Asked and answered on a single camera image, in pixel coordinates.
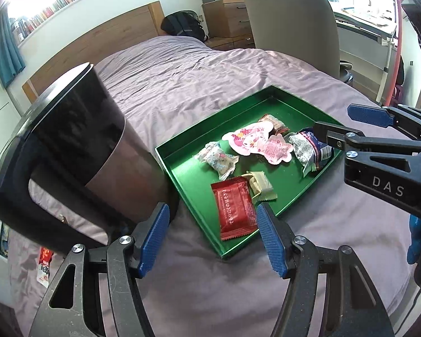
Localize blue grey snack packet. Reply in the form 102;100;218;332
285;128;334;177

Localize red white spicy snack pouch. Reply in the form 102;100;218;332
36;247;54;288

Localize pink cartoon shaped packet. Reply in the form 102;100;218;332
222;122;294;165

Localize beige green snack packet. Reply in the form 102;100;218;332
242;171;278;203

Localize white cartoon candy packet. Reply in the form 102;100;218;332
194;142;239;181

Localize red Japanese snack packet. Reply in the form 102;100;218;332
210;177;258;241

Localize white desk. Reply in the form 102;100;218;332
329;0;399;104

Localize beige office chair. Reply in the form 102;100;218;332
244;0;353;85

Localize green metal tray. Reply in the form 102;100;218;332
155;86;337;259

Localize wooden nightstand drawers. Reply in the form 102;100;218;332
202;0;255;51

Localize black and pink kettle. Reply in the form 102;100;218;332
0;62;179;254

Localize black backpack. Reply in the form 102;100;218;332
160;10;209;43

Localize wooden headboard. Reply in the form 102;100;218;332
22;1;165;103

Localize teal curtain left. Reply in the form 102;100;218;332
0;7;26;88

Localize row of books on shelf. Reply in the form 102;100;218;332
8;0;145;47

